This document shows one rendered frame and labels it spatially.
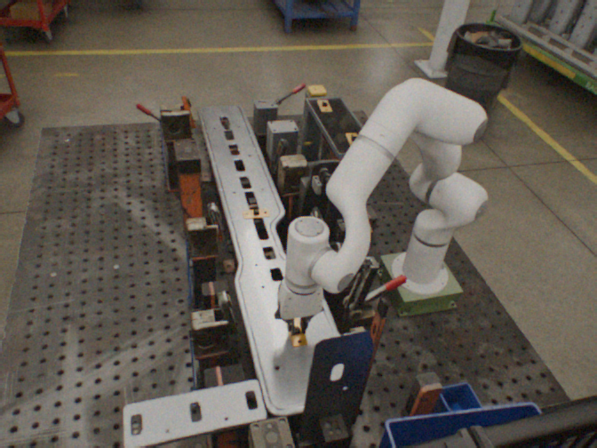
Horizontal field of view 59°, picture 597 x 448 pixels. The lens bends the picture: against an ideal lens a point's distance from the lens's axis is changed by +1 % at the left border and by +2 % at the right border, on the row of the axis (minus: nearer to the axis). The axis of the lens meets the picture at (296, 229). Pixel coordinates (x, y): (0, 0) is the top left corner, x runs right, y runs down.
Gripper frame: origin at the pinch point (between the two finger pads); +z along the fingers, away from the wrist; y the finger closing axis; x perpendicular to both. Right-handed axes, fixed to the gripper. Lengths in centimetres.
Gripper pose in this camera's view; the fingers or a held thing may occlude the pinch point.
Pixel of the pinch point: (298, 324)
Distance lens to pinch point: 128.2
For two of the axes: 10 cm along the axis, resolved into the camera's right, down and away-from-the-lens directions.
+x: 2.7, 6.5, -7.1
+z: -0.7, 7.5, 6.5
